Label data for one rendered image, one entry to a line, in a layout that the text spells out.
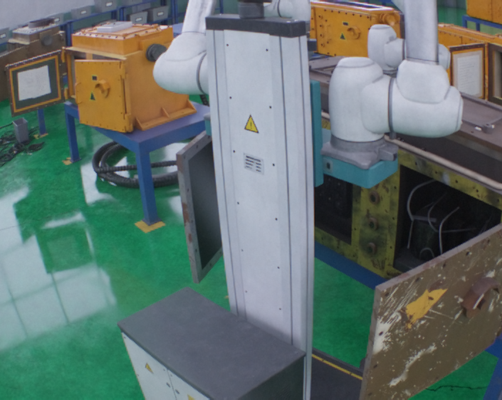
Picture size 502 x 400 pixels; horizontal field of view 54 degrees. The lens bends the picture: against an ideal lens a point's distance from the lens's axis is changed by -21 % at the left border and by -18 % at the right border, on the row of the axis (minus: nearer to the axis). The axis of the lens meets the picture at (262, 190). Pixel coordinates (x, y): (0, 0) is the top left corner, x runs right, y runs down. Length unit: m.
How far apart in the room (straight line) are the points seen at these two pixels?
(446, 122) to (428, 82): 0.12
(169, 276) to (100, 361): 0.95
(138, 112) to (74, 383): 2.27
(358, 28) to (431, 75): 4.25
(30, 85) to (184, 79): 3.70
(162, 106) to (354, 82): 3.03
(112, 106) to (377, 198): 2.48
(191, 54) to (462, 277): 1.13
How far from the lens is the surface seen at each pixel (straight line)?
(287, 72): 1.48
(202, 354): 1.75
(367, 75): 1.50
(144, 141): 4.03
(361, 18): 5.66
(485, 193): 1.88
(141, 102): 4.29
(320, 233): 2.59
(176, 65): 1.92
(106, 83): 4.19
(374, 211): 2.28
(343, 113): 1.53
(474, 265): 1.60
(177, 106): 4.47
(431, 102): 1.48
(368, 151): 1.56
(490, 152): 1.91
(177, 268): 3.72
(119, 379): 2.92
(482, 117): 2.15
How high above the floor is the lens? 2.01
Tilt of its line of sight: 26 degrees down
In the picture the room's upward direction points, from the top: 3 degrees counter-clockwise
